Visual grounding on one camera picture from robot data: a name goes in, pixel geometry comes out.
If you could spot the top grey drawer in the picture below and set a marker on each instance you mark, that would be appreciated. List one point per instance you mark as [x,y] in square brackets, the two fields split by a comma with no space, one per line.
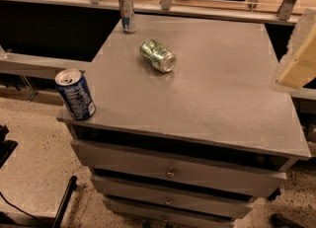
[178,168]

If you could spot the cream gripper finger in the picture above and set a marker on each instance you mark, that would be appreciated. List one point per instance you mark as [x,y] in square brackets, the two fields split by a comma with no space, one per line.
[297,67]

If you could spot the black object bottom right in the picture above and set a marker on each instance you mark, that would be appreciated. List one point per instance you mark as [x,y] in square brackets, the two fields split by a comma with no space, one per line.
[279,221]

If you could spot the black bar on floor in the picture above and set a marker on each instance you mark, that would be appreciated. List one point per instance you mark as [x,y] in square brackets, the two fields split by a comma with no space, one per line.
[64,202]

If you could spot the silver blue energy drink can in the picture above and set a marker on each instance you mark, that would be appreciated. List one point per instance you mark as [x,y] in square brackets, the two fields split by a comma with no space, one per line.
[127,16]

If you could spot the grey drawer cabinet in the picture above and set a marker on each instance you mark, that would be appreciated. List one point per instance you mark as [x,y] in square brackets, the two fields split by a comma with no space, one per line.
[216,104]

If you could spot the bottom grey drawer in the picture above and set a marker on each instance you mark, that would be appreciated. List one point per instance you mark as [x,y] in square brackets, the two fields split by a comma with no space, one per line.
[164,214]

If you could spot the grey drawer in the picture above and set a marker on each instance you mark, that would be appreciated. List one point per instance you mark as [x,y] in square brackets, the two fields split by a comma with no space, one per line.
[178,168]
[183,199]
[164,214]

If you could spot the middle grey drawer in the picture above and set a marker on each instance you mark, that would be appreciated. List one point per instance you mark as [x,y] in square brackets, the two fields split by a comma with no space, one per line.
[183,199]

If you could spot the green soda can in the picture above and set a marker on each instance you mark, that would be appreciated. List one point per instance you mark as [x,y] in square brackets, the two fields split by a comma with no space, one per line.
[157,55]

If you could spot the black object at left edge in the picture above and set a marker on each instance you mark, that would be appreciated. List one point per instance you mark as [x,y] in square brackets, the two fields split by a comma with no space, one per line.
[6,146]

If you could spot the blue soda can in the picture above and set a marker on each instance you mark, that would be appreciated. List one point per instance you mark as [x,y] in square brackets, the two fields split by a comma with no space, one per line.
[73,88]

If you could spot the grey side shelf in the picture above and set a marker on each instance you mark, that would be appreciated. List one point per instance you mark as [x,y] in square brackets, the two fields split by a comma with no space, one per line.
[38,66]

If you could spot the grey metal rail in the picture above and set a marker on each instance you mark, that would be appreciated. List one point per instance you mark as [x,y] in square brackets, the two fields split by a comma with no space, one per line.
[158,6]

